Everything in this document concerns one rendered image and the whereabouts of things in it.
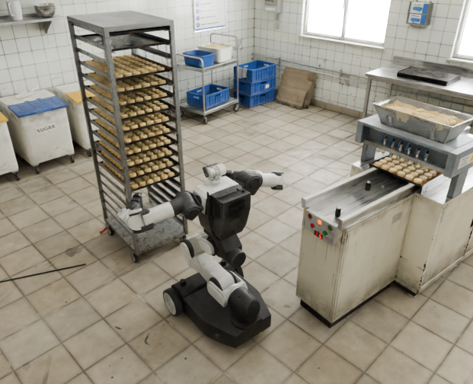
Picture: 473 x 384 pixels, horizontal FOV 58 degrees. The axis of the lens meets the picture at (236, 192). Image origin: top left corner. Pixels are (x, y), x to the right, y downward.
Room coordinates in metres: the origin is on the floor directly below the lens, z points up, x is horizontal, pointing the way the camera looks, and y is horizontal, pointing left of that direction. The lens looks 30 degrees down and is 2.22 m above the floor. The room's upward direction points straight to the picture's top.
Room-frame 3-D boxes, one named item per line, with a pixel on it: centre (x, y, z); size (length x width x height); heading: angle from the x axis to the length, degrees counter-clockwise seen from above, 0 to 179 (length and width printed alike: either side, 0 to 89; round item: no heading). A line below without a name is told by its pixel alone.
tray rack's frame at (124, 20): (3.07, 0.79, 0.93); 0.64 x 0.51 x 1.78; 38
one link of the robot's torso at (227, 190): (2.16, 0.08, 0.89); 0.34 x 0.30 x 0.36; 128
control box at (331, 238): (2.12, -0.51, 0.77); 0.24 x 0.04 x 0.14; 37
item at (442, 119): (2.65, -1.20, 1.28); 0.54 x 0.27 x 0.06; 37
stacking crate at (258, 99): (6.93, -0.31, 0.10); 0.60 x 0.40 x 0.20; 132
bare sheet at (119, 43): (3.08, 0.80, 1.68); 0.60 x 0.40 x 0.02; 38
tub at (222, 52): (6.45, 0.31, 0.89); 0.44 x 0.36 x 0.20; 53
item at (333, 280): (2.34, -0.80, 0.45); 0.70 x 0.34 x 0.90; 127
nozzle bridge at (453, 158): (2.65, -1.20, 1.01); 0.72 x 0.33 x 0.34; 37
